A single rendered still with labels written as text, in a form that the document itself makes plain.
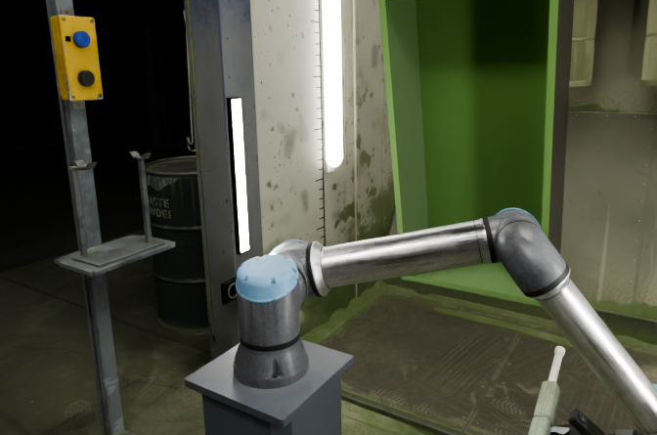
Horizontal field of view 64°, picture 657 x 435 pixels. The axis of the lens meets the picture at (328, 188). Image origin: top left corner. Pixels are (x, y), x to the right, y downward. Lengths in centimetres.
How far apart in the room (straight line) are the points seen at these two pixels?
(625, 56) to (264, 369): 267
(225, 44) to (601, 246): 214
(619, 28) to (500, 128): 125
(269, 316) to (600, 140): 247
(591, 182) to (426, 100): 121
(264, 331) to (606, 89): 259
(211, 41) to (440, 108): 100
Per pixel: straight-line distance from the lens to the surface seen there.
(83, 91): 189
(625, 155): 330
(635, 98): 339
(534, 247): 125
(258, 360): 133
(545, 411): 180
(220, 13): 209
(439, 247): 135
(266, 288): 125
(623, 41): 339
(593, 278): 308
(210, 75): 212
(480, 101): 233
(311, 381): 135
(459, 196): 251
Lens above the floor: 137
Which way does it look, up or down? 13 degrees down
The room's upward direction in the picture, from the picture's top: 1 degrees counter-clockwise
